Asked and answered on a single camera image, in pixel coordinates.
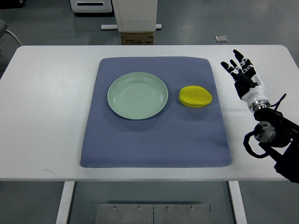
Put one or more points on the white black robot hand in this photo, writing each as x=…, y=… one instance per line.
x=248, y=84

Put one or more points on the yellow starfruit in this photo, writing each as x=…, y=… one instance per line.
x=195, y=96

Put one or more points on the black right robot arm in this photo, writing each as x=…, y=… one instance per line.
x=279, y=138

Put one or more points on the grey floor socket plate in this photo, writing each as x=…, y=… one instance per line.
x=221, y=38

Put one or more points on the pale green plate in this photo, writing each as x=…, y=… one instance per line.
x=137, y=95

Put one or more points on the blue quilted mat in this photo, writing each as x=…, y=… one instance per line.
x=177, y=137

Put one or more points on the brown cardboard box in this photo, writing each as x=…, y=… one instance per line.
x=137, y=38

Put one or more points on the white machine with slot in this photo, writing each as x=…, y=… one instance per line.
x=91, y=6

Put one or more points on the grey chair at left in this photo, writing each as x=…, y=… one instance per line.
x=4, y=30

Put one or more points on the white pedestal column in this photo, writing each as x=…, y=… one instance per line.
x=135, y=15

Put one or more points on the white pedestal foot bar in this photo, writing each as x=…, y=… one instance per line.
x=114, y=27

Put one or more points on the metal base plate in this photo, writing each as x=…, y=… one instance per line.
x=153, y=214

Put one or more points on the white table frame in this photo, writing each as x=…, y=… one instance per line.
x=234, y=189

